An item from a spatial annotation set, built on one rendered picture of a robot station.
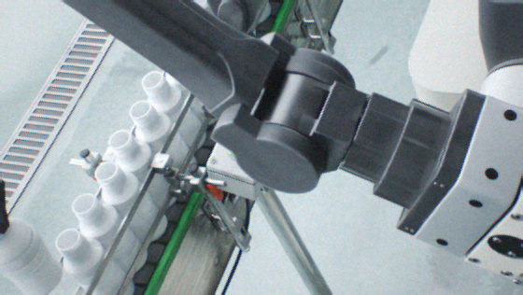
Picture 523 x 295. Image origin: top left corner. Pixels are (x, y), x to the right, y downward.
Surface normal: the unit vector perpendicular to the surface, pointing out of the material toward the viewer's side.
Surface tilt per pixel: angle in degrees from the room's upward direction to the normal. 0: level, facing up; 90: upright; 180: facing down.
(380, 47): 0
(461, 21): 0
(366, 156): 63
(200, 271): 90
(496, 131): 30
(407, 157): 48
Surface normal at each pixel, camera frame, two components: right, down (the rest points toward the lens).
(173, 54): -0.32, 0.76
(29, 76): -0.32, -0.59
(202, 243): 0.88, 0.11
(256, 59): 0.50, -0.31
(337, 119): 0.17, -0.49
